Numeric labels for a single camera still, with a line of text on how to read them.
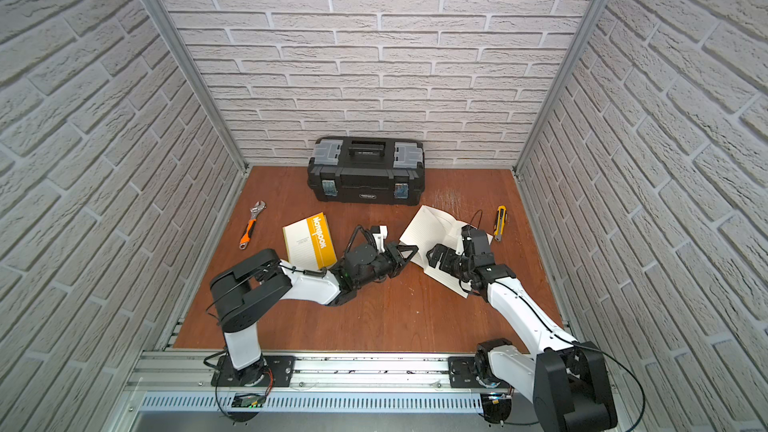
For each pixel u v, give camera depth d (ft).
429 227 3.13
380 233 2.66
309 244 3.08
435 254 2.55
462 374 2.42
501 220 3.38
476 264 2.15
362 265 2.19
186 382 2.43
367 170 3.15
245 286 1.67
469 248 2.20
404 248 2.64
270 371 2.38
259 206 3.49
